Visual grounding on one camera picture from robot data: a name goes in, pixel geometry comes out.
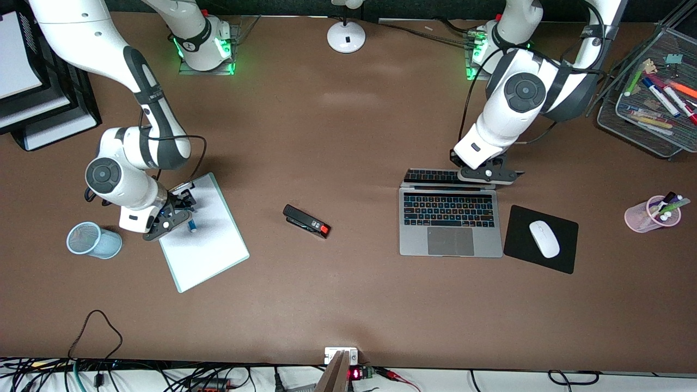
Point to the white round lamp base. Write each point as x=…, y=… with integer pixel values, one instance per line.
x=337, y=38

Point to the green marker white tip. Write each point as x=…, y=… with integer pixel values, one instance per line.
x=634, y=81

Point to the small white box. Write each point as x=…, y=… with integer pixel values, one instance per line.
x=329, y=354

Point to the black document tray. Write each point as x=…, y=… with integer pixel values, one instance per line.
x=81, y=103

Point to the small green circuit board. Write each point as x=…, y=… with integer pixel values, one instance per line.
x=364, y=373

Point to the black mesh desk tray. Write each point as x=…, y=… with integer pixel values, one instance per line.
x=626, y=130

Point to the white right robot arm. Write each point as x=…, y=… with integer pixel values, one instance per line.
x=71, y=32

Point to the orange marker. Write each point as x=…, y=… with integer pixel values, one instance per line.
x=683, y=89

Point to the white paper sheet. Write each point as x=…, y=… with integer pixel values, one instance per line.
x=212, y=256

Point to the silver laptop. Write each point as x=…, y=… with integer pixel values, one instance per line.
x=452, y=242

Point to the red capped white marker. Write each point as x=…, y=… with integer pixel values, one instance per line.
x=678, y=100

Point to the blue capped white marker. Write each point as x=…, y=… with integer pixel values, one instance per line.
x=653, y=87

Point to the blue mesh pen cup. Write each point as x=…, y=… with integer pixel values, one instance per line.
x=106, y=242

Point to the pink mesh pen cup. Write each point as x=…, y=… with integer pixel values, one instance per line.
x=634, y=218

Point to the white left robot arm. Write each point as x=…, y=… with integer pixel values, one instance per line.
x=498, y=122

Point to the white paper stack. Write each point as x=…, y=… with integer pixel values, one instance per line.
x=16, y=54

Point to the white computer mouse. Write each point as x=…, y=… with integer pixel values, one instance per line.
x=544, y=239

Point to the teal binder clip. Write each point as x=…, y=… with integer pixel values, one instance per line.
x=674, y=59

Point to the small tan wooden piece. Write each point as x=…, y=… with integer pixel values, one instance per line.
x=649, y=66

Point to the black power strip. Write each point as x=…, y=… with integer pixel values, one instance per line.
x=209, y=386

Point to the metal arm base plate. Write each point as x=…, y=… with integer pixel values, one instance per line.
x=239, y=35
x=474, y=76

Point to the pale yellow marker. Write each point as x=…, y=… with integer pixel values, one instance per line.
x=653, y=123

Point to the black stapler red tip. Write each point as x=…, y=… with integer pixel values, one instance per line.
x=305, y=219

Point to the white clipboard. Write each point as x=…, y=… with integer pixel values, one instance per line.
x=180, y=289

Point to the brown wooden post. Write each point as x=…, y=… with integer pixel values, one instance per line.
x=335, y=375

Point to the black capped marker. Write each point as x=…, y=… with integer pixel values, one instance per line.
x=668, y=197

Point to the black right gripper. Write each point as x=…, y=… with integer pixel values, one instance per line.
x=175, y=201

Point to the light green highlighter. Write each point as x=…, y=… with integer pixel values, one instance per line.
x=678, y=205

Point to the black mouse pad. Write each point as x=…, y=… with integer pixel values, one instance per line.
x=517, y=245

